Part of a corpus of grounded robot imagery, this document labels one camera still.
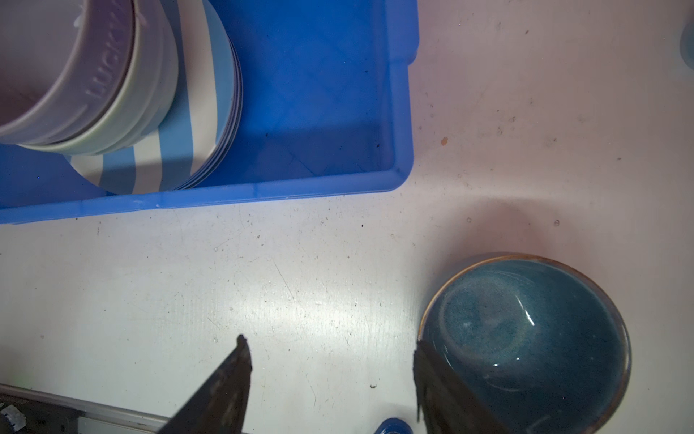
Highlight lilac bowl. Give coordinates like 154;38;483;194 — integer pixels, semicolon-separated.
1;1;135;145

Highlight dark blue bowl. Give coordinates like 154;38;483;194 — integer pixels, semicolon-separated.
417;252;632;433

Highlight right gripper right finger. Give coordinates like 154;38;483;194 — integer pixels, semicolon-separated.
413;340;508;434

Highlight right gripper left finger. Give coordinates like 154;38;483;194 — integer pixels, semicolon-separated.
158;335;252;434

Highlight blue striped plate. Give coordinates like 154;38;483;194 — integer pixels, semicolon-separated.
178;41;243;190
68;1;234;195

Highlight blue tape roll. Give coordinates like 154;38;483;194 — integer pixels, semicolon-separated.
680;23;694;70

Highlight blue plastic bin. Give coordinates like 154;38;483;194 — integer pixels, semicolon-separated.
1;1;419;224

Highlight blue black handheld tool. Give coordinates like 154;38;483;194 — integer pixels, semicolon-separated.
374;418;413;434

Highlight light green bowl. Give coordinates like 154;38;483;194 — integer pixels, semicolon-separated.
20;0;179;156

